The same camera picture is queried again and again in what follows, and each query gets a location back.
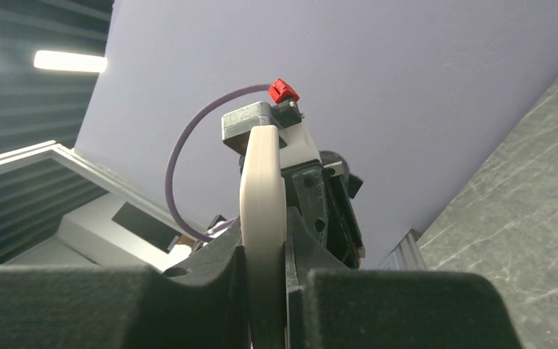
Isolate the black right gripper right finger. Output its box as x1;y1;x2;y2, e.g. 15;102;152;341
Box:
286;207;522;348

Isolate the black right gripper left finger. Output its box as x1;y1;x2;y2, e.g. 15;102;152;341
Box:
0;221;250;348

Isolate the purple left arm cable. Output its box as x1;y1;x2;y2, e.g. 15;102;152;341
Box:
164;84;272;244

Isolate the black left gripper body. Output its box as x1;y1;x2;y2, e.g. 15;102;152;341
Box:
280;151;364;269

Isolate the white overhead box fixture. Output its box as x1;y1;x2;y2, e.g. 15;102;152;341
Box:
0;141;198;270

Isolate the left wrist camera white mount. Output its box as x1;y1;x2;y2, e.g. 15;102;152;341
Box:
221;78;323;169

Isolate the ceiling light panel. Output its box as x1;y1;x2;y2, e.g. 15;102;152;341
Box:
33;50;107;73

